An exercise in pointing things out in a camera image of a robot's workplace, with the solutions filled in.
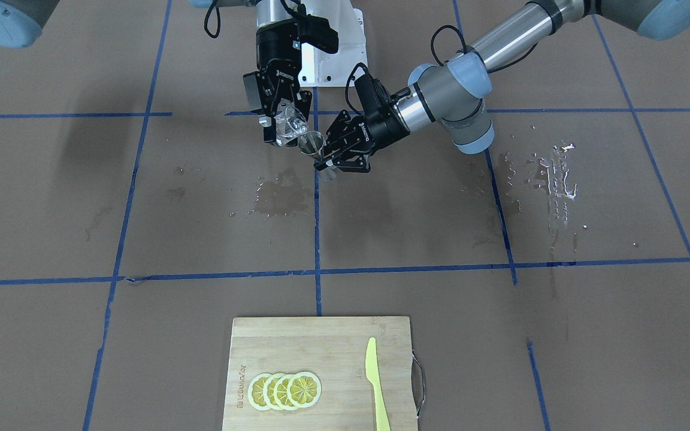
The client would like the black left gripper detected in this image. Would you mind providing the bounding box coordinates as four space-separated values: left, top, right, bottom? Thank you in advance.
320 102 410 174

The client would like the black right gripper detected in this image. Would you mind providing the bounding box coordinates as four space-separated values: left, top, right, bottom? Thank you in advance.
242 22 313 145

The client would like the clear glass beaker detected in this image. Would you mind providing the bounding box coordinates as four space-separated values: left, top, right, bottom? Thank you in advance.
276 105 309 147

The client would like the steel double jigger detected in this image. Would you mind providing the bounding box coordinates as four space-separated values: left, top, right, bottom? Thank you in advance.
296 130 337 182

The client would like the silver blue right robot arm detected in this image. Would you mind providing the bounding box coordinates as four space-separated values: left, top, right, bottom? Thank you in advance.
0 1 314 147

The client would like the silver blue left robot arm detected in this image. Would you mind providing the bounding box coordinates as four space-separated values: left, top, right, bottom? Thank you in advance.
314 1 690 174

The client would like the bamboo cutting board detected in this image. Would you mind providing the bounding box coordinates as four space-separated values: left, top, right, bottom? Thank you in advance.
222 316 419 430

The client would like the yellow plastic knife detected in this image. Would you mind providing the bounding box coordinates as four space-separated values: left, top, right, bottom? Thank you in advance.
365 336 391 430

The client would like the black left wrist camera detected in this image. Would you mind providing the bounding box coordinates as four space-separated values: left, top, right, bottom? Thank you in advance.
354 63 391 121

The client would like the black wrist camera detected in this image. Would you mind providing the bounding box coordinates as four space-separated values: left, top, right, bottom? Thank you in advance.
354 63 391 121
296 14 339 54

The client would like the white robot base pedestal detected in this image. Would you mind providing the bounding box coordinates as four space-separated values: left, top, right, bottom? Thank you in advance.
298 1 368 87

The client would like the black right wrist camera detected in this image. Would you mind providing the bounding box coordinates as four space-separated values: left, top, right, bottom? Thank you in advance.
296 14 339 54

